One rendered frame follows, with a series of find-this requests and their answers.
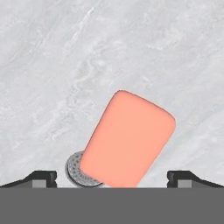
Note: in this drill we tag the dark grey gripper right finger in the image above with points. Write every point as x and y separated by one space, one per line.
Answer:
182 178

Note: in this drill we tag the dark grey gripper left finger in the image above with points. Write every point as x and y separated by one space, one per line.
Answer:
40 178

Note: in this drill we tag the grey sink drain strainer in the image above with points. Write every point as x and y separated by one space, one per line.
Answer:
73 170

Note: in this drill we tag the pink bar soap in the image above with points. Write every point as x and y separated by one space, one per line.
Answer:
128 140

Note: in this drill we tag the grey marble sink basin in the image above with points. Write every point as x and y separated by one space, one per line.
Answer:
87 58

